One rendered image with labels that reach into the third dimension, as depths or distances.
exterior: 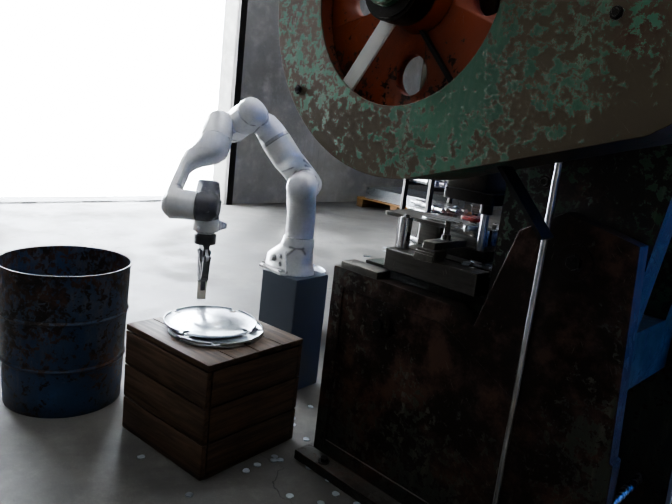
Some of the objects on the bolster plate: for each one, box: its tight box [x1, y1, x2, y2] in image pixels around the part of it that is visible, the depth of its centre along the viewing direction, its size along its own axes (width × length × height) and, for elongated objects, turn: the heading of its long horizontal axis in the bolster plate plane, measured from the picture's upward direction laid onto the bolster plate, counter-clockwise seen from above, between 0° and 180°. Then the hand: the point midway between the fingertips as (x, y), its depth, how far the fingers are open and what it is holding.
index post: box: [397, 214, 413, 249], centre depth 174 cm, size 3×3×10 cm
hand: (201, 289), depth 217 cm, fingers closed
